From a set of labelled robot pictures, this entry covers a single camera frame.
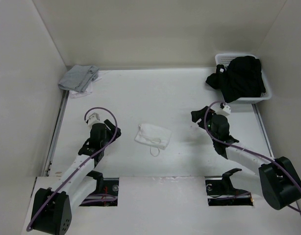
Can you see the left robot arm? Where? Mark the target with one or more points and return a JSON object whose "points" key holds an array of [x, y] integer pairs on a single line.
{"points": [[53, 207]]}

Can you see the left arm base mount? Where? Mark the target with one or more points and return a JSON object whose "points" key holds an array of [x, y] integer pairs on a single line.
{"points": [[105, 196]]}

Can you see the white tank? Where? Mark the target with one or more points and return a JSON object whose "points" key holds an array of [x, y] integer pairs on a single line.
{"points": [[88, 91], [155, 137]]}

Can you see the folded grey tank top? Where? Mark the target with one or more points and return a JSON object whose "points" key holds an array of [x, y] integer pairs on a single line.
{"points": [[78, 78]]}

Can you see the white plastic basket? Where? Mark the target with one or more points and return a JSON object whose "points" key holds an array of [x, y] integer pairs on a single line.
{"points": [[226, 58]]}

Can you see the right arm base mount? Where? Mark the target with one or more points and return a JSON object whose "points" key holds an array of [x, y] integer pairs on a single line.
{"points": [[221, 192]]}

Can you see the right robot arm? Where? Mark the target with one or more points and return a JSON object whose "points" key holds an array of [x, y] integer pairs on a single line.
{"points": [[276, 180]]}

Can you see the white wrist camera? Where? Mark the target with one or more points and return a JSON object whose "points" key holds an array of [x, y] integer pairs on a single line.
{"points": [[224, 110], [93, 119]]}

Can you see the folded white tank top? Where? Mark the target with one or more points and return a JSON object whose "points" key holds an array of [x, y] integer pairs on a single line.
{"points": [[88, 91]]}

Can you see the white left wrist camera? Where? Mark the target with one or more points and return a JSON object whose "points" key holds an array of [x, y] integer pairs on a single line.
{"points": [[93, 119]]}

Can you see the black tank top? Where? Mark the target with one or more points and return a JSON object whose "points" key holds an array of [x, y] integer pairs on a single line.
{"points": [[242, 78]]}

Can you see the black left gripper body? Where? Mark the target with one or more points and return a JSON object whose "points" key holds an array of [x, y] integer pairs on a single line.
{"points": [[110, 133]]}

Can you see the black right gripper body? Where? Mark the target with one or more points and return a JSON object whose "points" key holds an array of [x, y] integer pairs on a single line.
{"points": [[202, 123]]}

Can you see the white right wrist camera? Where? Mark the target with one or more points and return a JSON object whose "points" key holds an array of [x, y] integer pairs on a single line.
{"points": [[224, 110]]}

